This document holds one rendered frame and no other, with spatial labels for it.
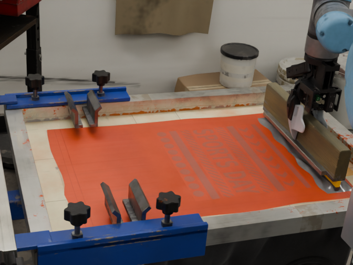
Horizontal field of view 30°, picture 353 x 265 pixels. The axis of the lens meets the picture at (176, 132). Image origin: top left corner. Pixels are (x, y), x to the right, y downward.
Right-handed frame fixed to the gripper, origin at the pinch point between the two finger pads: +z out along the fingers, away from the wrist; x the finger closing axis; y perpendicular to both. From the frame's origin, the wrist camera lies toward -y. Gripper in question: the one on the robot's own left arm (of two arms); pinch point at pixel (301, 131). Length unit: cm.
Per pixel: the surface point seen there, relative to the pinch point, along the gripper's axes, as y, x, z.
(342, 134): 0.9, 10.7, 1.3
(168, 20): -194, 30, 40
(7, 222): 27, -69, -4
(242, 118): -18.1, -6.7, 5.1
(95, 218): 17, -52, 5
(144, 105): -25.0, -31.1, 2.9
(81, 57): -199, -14, 61
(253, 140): -6.5, -8.8, 5.0
